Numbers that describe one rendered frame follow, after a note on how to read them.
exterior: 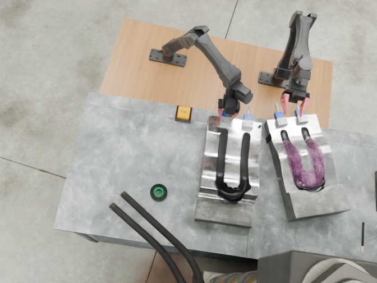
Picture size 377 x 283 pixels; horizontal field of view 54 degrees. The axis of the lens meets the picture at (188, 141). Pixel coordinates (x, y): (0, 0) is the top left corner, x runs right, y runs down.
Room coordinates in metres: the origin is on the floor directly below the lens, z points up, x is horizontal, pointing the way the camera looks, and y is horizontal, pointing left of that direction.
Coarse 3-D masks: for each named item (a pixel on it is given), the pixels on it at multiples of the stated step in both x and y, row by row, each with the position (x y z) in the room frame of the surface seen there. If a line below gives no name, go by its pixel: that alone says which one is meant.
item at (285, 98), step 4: (284, 96) 0.75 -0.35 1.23; (288, 96) 0.76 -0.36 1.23; (280, 100) 0.76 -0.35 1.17; (284, 100) 0.74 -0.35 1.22; (288, 100) 0.77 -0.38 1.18; (292, 100) 0.77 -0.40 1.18; (296, 100) 0.77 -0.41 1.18; (284, 104) 0.74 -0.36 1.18; (284, 108) 0.72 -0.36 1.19; (284, 112) 0.70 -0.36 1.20
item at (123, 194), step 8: (120, 192) 0.34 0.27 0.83; (128, 200) 0.31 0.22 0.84; (136, 208) 0.28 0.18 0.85; (144, 216) 0.25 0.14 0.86; (152, 216) 0.25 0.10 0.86; (152, 224) 0.22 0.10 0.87; (160, 224) 0.22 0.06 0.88; (160, 232) 0.19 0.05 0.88; (168, 232) 0.19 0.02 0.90; (168, 240) 0.16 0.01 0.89; (176, 240) 0.16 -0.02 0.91
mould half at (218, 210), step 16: (208, 128) 0.71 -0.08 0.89; (224, 128) 0.72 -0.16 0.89; (240, 128) 0.73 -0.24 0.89; (256, 128) 0.75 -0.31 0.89; (208, 144) 0.63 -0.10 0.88; (240, 144) 0.65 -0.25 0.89; (256, 144) 0.67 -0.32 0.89; (208, 160) 0.55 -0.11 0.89; (256, 160) 0.59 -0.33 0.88; (208, 176) 0.46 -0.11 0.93; (224, 176) 0.47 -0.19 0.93; (256, 176) 0.50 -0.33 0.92; (208, 192) 0.40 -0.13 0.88; (256, 192) 0.42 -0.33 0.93; (208, 208) 0.33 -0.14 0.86; (224, 208) 0.34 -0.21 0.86; (240, 208) 0.35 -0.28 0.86; (224, 224) 0.28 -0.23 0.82; (240, 224) 0.28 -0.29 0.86
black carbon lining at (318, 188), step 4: (304, 128) 0.81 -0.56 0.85; (280, 132) 0.76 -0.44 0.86; (284, 132) 0.77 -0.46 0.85; (304, 132) 0.79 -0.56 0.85; (308, 132) 0.79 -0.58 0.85; (284, 136) 0.75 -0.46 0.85; (288, 136) 0.75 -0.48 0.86; (304, 136) 0.76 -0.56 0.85; (308, 136) 0.77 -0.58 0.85; (288, 140) 0.73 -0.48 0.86; (324, 180) 0.55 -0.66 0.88; (324, 184) 0.53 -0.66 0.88; (300, 188) 0.49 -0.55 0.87; (316, 188) 0.51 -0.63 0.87; (320, 188) 0.51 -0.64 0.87; (312, 192) 0.47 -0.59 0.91
